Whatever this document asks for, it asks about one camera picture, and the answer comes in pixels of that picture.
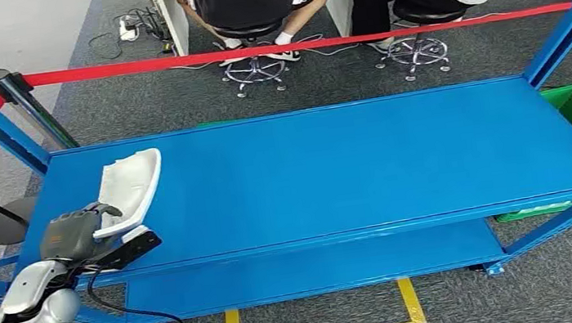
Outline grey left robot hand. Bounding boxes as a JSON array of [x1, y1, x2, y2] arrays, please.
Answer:
[[34, 200, 129, 268]]

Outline white plastic shell part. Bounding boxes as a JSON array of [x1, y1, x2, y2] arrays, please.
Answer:
[[83, 146, 171, 240]]

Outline blue metal shelf rack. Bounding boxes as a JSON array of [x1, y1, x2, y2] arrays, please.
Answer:
[[0, 0, 572, 323]]

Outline white power strip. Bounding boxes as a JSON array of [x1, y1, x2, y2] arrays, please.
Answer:
[[116, 16, 140, 43]]

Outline long red barrier belt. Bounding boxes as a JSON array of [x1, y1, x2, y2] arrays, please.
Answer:
[[20, 0, 572, 89]]

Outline black swivel stool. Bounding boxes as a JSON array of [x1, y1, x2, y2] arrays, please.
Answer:
[[367, 0, 476, 87], [212, 17, 294, 102]]

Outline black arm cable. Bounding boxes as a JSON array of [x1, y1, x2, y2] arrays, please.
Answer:
[[83, 258, 185, 323]]

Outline black floor cable bundle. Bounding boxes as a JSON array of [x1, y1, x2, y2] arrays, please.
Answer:
[[84, 4, 176, 65]]

